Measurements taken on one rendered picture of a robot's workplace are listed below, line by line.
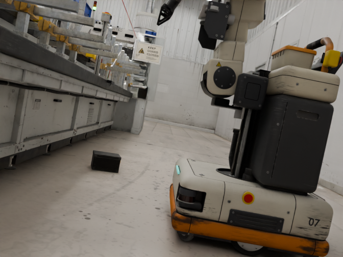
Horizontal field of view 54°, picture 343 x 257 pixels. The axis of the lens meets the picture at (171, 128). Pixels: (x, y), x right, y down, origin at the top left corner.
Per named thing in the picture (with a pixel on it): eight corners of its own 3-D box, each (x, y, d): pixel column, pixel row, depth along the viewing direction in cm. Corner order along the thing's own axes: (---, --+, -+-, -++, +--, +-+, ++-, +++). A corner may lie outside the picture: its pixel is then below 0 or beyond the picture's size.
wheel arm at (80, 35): (103, 45, 164) (105, 36, 163) (102, 44, 160) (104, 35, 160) (15, 27, 162) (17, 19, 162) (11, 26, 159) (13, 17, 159)
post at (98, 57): (98, 76, 284) (108, 23, 281) (97, 75, 279) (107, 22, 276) (93, 75, 283) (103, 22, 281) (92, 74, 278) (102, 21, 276)
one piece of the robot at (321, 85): (271, 193, 195) (301, 52, 191) (314, 225, 141) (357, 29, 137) (216, 182, 194) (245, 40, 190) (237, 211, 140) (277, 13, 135)
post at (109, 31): (103, 79, 309) (113, 28, 307) (102, 79, 306) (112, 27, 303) (99, 79, 309) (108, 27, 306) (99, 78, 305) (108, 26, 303)
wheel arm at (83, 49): (117, 60, 214) (118, 54, 213) (117, 59, 210) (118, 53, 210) (50, 47, 212) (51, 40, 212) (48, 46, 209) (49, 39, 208)
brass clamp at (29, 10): (40, 20, 141) (42, 8, 141) (27, 11, 128) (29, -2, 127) (25, 17, 141) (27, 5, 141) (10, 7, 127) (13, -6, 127)
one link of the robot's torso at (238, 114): (244, 120, 173) (254, 73, 172) (260, 122, 145) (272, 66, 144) (194, 110, 172) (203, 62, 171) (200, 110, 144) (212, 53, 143)
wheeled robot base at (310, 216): (277, 215, 201) (285, 175, 200) (329, 264, 137) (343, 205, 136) (167, 195, 198) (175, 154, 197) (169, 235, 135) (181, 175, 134)
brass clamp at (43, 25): (57, 37, 166) (59, 27, 166) (48, 31, 153) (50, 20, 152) (45, 35, 166) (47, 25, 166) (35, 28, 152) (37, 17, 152)
